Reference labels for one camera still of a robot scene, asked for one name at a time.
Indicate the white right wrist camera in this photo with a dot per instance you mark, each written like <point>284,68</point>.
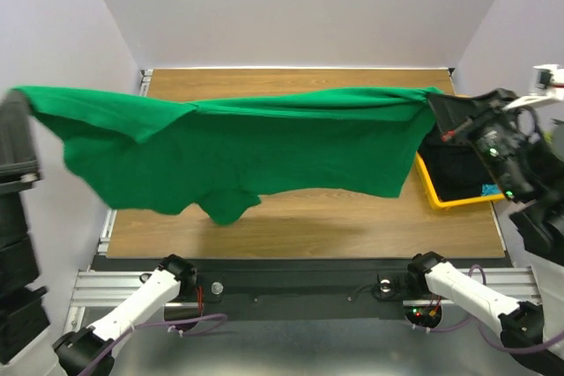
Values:
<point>546,88</point>

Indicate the teal t shirt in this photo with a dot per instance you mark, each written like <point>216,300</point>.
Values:
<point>489,189</point>

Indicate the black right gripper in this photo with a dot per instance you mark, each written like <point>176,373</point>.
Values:
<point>472,125</point>

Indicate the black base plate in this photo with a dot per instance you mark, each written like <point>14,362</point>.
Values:
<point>240,307</point>

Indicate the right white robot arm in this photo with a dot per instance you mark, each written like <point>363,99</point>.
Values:
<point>518,311</point>

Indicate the green t shirt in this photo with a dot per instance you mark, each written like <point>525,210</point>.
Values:
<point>224,155</point>

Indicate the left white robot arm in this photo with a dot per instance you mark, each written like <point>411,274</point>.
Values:
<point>86,349</point>

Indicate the yellow plastic bin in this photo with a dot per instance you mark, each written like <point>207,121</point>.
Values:
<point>432,197</point>

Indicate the aluminium mounting rail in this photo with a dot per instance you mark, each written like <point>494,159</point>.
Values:
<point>105,288</point>

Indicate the black t shirt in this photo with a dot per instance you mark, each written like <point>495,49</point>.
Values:
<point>456,171</point>

